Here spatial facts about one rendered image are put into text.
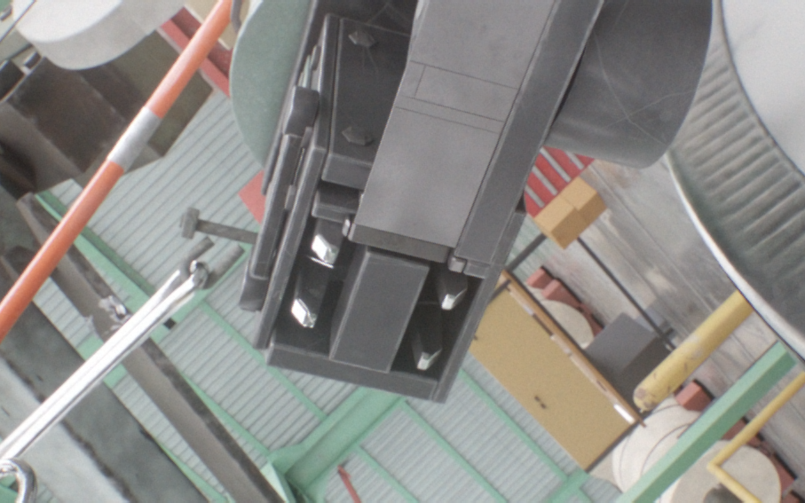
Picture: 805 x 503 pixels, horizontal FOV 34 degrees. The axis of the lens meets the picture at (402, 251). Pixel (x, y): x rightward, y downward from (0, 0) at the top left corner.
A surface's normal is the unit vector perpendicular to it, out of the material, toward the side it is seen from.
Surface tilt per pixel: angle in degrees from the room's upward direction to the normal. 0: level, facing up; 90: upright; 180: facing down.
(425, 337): 137
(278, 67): 65
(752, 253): 89
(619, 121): 56
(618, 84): 74
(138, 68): 125
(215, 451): 33
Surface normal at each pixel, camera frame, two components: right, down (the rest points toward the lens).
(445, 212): 0.00, 0.59
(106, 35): 0.24, 0.74
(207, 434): -0.61, 0.56
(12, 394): -0.35, 0.54
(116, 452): 0.73, -0.36
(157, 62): 0.65, -0.18
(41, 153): -0.45, 0.73
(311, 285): 0.29, -0.77
